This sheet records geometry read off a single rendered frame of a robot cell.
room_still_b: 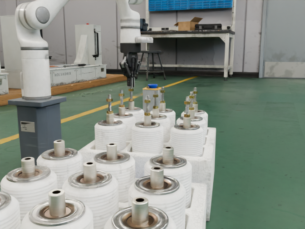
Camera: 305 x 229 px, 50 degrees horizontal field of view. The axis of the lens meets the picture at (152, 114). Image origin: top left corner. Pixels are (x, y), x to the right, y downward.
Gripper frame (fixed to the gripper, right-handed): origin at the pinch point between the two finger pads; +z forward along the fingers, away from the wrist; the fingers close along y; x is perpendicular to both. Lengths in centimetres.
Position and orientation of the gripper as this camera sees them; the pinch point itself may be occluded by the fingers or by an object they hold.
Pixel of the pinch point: (130, 82)
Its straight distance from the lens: 122.1
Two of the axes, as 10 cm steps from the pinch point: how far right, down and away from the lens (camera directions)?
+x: 9.1, 0.9, -4.1
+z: 0.0, 9.8, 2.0
